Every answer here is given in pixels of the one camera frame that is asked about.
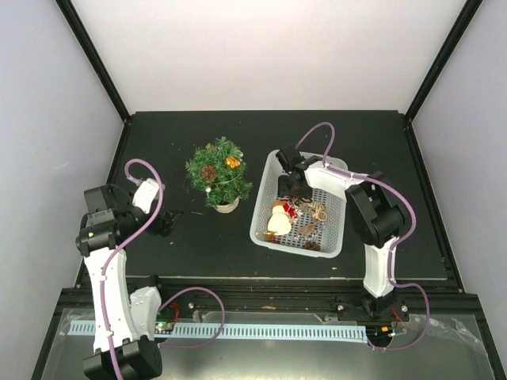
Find white ball string lights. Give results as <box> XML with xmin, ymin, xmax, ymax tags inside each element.
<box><xmin>205</xmin><ymin>154</ymin><xmax>244</xmax><ymax>196</ymax></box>

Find brown pine cone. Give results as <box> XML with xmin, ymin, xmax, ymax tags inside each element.
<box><xmin>200</xmin><ymin>165</ymin><xmax>218</xmax><ymax>183</ymax></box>
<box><xmin>303</xmin><ymin>241</ymin><xmax>321</xmax><ymax>252</ymax></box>

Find gold bell ornament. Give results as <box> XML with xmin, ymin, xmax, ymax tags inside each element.
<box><xmin>263</xmin><ymin>230</ymin><xmax>277</xmax><ymax>242</ymax></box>

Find gold foil gift box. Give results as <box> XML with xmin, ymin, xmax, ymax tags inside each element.
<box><xmin>225</xmin><ymin>156</ymin><xmax>242</xmax><ymax>171</ymax></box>

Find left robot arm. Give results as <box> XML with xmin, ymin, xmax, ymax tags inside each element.
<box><xmin>76</xmin><ymin>179</ymin><xmax>183</xmax><ymax>379</ymax></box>

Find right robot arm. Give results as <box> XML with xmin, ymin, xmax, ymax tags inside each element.
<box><xmin>276</xmin><ymin>150</ymin><xmax>409</xmax><ymax>319</ymax></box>

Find wooden merry christmas sign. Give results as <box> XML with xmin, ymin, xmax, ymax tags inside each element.
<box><xmin>296</xmin><ymin>201</ymin><xmax>328</xmax><ymax>222</ymax></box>

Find white tree pot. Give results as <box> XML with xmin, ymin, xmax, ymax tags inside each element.
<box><xmin>213</xmin><ymin>197</ymin><xmax>240</xmax><ymax>214</ymax></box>

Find small green christmas tree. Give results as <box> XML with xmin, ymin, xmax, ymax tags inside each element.
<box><xmin>185</xmin><ymin>136</ymin><xmax>253</xmax><ymax>208</ymax></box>

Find white snowman ornament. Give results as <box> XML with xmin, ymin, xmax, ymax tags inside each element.
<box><xmin>267</xmin><ymin>200</ymin><xmax>299</xmax><ymax>236</ymax></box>

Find burlap sack ornament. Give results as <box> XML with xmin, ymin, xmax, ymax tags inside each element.
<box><xmin>298</xmin><ymin>222</ymin><xmax>318</xmax><ymax>236</ymax></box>

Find silver glitter sprig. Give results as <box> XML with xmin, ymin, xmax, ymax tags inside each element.
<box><xmin>295</xmin><ymin>222</ymin><xmax>326</xmax><ymax>241</ymax></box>

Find white plastic basket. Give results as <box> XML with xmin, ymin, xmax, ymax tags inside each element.
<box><xmin>250</xmin><ymin>150</ymin><xmax>346</xmax><ymax>259</ymax></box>

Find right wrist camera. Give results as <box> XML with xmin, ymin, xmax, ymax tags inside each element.
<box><xmin>276</xmin><ymin>145</ymin><xmax>304</xmax><ymax>175</ymax></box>

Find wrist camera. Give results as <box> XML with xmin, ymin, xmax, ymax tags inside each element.
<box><xmin>132</xmin><ymin>178</ymin><xmax>165</xmax><ymax>215</ymax></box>
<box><xmin>276</xmin><ymin>145</ymin><xmax>304</xmax><ymax>175</ymax></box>

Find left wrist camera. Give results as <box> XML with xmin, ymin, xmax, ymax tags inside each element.
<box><xmin>132</xmin><ymin>178</ymin><xmax>165</xmax><ymax>215</ymax></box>

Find white slotted cable duct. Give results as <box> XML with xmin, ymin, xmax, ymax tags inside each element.
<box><xmin>69</xmin><ymin>320</ymin><xmax>368</xmax><ymax>344</ymax></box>

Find black aluminium frame rail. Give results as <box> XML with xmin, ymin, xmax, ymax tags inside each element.
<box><xmin>56</xmin><ymin>276</ymin><xmax>483</xmax><ymax>317</ymax></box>

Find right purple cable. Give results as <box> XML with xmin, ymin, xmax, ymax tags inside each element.
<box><xmin>295</xmin><ymin>121</ymin><xmax>431</xmax><ymax>352</ymax></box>

